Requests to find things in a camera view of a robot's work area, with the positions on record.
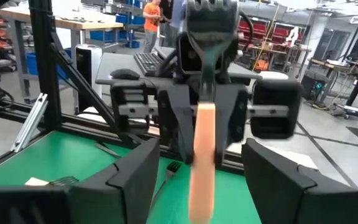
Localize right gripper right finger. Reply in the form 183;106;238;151
241;138;358;224

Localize wooden top workbench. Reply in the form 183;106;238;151
0;6;124;105

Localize black metal fork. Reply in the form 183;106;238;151
152;161;183;202
94;141;121;159

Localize red parts bins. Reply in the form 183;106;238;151
0;17;16;63

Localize blue storage bin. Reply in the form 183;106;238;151
25;49;71;81
116;12;145;26

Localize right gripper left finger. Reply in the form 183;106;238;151
0;138;161;224

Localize black computer tower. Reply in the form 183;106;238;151
301;74;326;102

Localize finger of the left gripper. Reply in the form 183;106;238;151
157;85;196;165
213;84;250;167

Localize grey computer desk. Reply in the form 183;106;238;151
94;52;263;86

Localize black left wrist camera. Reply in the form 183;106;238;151
176;30;241;83

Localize black keyboard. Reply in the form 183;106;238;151
133;52;165;77

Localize person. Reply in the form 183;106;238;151
159;0;176;47
142;0;162;54

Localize silver aluminium bracket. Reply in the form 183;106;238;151
10;92;48;153

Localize red storage shelving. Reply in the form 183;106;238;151
237;17;307;47

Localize black computer mouse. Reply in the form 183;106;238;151
109;68;141;81

